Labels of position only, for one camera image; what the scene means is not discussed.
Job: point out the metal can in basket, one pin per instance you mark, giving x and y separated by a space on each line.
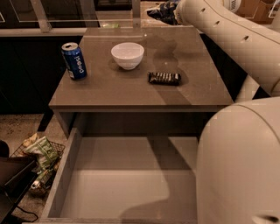
37 189

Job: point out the dark wrapped candy bar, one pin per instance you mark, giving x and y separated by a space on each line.
164 78

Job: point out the open grey top drawer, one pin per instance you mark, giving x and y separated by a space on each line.
124 180

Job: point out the green snack bag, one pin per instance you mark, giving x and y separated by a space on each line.
45 154

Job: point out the blue chip bag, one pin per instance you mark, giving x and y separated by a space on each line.
165 12

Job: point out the grey railing frame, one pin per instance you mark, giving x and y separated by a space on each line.
78 14

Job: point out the white ceramic bowl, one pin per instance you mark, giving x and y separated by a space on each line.
127 55

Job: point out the dark chair seat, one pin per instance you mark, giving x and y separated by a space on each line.
16 177

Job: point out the grey drawer cabinet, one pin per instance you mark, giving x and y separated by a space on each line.
109 88

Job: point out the blue Pepsi can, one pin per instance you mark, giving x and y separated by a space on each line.
75 63

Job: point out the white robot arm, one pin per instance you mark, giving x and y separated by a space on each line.
238 160

